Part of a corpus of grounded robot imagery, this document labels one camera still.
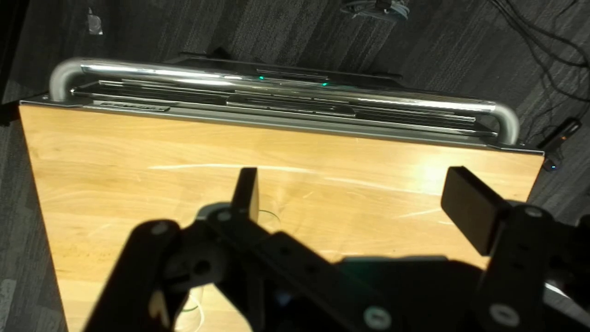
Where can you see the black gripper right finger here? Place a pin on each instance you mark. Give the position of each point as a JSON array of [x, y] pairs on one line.
[[472, 205]]

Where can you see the black plug device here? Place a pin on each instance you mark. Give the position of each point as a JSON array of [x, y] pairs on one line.
[[557, 138]]

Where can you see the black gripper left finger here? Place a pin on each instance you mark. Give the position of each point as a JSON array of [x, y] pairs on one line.
[[288, 264]]

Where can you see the grey metal tool cart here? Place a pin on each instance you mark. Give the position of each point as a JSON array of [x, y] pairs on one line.
[[245, 105]]

